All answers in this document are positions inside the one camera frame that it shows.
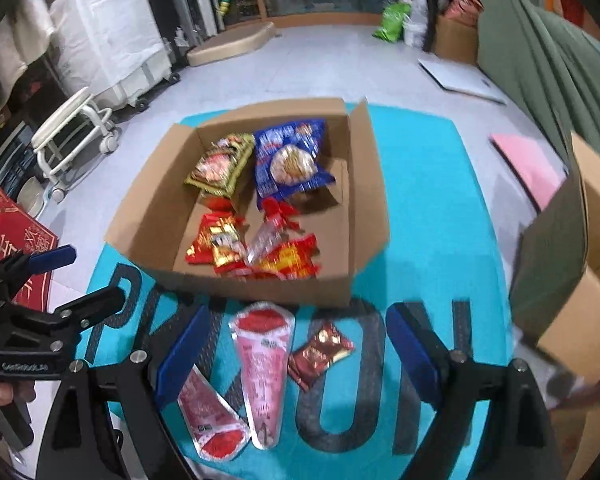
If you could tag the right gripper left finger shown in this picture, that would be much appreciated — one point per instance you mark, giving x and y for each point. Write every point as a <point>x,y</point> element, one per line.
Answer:
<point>78,440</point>

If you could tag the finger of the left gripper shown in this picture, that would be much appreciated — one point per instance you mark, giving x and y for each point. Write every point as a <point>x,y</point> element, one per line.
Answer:
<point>17,268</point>
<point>84,312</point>

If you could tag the pink rose cone packet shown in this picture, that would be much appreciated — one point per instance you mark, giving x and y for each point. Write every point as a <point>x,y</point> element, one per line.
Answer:
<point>262,335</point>
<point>218,433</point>

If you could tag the red gold chocolate wrapper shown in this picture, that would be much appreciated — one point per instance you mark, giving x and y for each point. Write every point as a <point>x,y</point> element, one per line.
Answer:
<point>323,349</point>

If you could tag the clear red-capped candy toy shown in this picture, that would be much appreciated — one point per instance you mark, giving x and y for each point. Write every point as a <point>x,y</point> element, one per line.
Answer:
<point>278,219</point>

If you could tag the left hand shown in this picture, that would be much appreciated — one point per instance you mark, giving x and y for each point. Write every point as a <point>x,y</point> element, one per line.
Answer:
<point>10,391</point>

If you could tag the red gift box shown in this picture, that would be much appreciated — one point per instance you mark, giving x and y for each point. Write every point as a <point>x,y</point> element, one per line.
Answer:
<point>21,233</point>

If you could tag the large cardboard box right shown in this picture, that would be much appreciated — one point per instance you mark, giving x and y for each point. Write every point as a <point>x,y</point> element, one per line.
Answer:
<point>555,300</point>

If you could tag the red orange snack packet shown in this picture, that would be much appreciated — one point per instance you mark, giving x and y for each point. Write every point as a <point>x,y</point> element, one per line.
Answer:
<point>219,242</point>

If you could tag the white step stool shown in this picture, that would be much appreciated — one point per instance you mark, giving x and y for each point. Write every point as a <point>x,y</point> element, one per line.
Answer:
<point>73,127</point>

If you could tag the green gold snack bag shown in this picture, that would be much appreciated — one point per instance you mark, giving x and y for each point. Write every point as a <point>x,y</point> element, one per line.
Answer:
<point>219,168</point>

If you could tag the red yellow snack bag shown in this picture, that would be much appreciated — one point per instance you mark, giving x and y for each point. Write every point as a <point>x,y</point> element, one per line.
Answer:
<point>291,260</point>

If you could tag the pink paper sheet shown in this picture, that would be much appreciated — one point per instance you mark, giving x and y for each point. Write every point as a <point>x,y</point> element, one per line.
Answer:
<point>533,170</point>

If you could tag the blue snack bag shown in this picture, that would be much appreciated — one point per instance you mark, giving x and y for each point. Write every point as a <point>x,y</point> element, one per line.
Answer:
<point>287,159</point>

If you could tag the teal foam mat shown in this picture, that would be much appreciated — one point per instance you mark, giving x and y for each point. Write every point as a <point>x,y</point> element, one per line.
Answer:
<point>362,419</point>

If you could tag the white covered machine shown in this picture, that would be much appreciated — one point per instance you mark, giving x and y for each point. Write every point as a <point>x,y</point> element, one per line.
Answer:
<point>112,48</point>

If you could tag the beige floor platform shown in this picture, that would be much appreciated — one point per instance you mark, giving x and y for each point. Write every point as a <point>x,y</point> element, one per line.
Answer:
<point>232,43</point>

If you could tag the white flat board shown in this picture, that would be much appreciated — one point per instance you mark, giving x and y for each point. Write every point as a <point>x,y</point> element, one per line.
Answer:
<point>462,78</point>

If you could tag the green fabric cover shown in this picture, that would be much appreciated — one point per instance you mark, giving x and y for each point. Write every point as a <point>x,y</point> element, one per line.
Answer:
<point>549,67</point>

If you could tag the distant cardboard box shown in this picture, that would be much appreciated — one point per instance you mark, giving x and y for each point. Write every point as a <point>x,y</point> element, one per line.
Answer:
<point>455,41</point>

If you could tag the green plastic bag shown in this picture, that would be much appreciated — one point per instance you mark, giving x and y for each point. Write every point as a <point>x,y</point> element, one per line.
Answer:
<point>391,22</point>

